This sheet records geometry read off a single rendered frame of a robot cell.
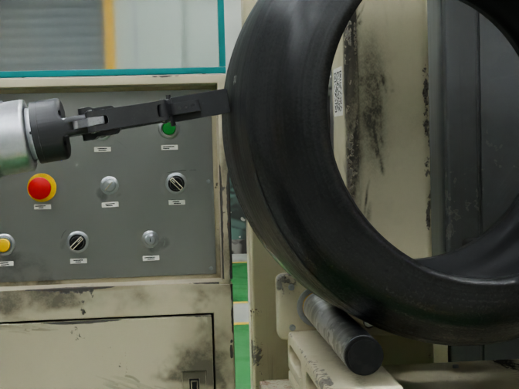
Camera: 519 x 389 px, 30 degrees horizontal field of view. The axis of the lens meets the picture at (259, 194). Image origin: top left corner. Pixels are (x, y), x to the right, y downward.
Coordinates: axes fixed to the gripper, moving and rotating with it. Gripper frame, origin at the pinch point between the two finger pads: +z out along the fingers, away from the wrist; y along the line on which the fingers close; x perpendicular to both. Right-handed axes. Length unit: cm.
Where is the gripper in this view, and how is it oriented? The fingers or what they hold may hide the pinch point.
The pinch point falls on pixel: (200, 105)
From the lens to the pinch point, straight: 118.8
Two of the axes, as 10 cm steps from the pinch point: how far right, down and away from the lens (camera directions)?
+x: 1.7, 9.8, 0.7
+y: -0.9, -0.5, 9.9
